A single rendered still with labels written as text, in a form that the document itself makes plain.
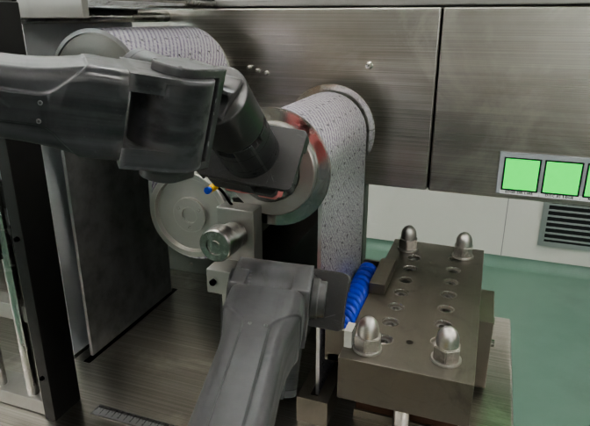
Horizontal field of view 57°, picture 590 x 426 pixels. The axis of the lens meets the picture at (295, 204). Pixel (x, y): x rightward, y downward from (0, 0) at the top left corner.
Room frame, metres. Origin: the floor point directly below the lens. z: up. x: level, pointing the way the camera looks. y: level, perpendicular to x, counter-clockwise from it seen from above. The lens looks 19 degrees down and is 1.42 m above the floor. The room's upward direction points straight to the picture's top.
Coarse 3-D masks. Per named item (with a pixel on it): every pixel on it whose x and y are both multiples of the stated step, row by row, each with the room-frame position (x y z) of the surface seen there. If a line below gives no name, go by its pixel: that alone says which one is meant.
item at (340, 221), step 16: (352, 176) 0.76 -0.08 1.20; (336, 192) 0.68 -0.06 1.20; (352, 192) 0.76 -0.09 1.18; (320, 208) 0.62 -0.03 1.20; (336, 208) 0.68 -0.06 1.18; (352, 208) 0.77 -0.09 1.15; (320, 224) 0.62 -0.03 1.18; (336, 224) 0.68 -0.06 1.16; (352, 224) 0.77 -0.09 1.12; (320, 240) 0.62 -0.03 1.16; (336, 240) 0.69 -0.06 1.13; (352, 240) 0.77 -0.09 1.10; (320, 256) 0.62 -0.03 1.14; (336, 256) 0.69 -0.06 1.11; (352, 256) 0.78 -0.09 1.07; (352, 272) 0.78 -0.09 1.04; (320, 336) 0.62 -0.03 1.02
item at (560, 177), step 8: (552, 168) 0.82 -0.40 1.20; (560, 168) 0.81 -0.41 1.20; (568, 168) 0.81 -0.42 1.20; (576, 168) 0.81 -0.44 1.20; (552, 176) 0.82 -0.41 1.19; (560, 176) 0.81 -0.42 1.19; (568, 176) 0.81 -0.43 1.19; (576, 176) 0.81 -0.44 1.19; (544, 184) 0.82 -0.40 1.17; (552, 184) 0.82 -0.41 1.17; (560, 184) 0.81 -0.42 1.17; (568, 184) 0.81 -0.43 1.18; (576, 184) 0.81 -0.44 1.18; (552, 192) 0.82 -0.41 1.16; (560, 192) 0.81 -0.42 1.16; (568, 192) 0.81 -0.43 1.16; (576, 192) 0.80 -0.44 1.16
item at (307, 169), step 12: (312, 156) 0.61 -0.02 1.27; (300, 168) 0.61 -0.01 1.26; (312, 168) 0.61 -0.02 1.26; (300, 180) 0.61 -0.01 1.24; (312, 180) 0.61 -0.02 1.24; (300, 192) 0.61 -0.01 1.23; (264, 204) 0.63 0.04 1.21; (276, 204) 0.62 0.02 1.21; (288, 204) 0.62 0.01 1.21; (300, 204) 0.61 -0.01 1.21
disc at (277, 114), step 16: (272, 112) 0.63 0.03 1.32; (288, 112) 0.63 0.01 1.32; (304, 128) 0.62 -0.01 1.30; (320, 144) 0.61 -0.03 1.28; (320, 160) 0.61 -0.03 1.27; (320, 176) 0.61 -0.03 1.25; (320, 192) 0.61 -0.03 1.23; (304, 208) 0.62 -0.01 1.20; (272, 224) 0.64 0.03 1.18; (288, 224) 0.63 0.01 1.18
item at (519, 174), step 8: (512, 160) 0.84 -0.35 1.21; (520, 160) 0.83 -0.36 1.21; (528, 160) 0.83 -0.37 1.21; (512, 168) 0.84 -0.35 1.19; (520, 168) 0.83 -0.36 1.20; (528, 168) 0.83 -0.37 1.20; (536, 168) 0.83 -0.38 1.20; (504, 176) 0.84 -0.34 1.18; (512, 176) 0.84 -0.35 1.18; (520, 176) 0.83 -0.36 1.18; (528, 176) 0.83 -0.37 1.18; (536, 176) 0.82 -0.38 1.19; (504, 184) 0.84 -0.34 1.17; (512, 184) 0.84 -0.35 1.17; (520, 184) 0.83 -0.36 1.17; (528, 184) 0.83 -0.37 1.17
